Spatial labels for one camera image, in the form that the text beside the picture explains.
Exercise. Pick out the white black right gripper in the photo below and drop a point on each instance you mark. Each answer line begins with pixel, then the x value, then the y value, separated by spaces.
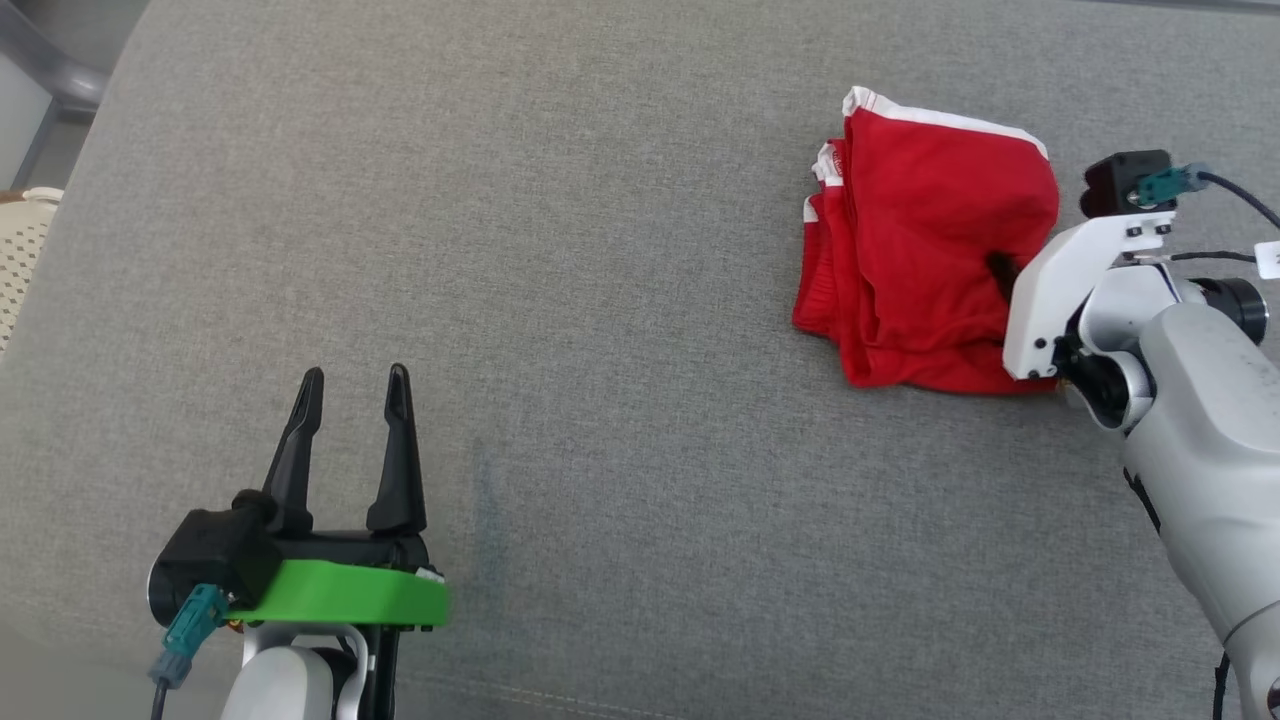
pixel 1050 290

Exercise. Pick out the red shorts with white trim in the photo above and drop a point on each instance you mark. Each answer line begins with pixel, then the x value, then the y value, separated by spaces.
pixel 920 230

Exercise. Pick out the grey curved metal bar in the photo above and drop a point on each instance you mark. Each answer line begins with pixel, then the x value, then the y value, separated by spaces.
pixel 60 75

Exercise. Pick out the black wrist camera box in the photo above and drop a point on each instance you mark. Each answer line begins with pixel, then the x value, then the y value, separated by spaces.
pixel 215 555
pixel 1115 180

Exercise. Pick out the white plastic laundry basket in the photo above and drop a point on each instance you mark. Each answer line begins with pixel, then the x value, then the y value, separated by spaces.
pixel 20 260

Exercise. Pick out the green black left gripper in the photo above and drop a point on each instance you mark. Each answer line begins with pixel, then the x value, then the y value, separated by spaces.
pixel 340 595

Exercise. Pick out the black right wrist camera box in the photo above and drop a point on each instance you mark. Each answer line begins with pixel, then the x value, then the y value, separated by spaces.
pixel 1115 180

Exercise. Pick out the grey fabric sofa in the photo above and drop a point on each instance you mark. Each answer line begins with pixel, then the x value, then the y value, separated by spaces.
pixel 620 350

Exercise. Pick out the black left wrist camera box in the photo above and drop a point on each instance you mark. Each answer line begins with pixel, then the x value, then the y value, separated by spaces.
pixel 215 555

